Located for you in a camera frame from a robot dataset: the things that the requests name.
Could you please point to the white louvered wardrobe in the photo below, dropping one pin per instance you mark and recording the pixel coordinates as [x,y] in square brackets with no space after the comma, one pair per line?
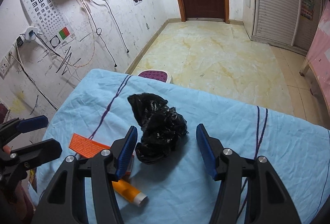
[279,23]

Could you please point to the orange rectangular box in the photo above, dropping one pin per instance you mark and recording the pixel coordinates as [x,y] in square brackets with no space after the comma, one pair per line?
[85,147]

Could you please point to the black plastic bag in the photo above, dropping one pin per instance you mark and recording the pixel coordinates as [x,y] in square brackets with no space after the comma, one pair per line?
[162,126]

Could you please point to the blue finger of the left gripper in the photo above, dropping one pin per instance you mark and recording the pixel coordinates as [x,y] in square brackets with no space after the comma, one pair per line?
[32,124]

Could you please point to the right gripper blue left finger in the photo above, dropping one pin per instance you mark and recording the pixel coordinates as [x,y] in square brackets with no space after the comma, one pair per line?
[124,149]

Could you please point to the eye chart poster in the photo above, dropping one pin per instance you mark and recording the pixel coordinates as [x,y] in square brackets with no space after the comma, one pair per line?
[50,21]

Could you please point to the white power adapter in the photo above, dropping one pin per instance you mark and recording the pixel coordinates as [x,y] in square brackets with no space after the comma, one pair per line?
[31,33]

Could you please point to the light blue bed sheet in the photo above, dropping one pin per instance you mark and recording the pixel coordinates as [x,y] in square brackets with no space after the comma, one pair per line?
[179,189]

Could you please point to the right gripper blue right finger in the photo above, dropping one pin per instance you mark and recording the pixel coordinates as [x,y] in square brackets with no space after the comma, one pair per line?
[207,153]

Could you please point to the orange thread spool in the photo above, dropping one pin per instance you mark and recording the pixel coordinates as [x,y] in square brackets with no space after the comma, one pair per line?
[129,192]

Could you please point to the pink tree pattern curtain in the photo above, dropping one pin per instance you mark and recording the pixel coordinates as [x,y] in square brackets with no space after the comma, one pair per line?
[318,54]

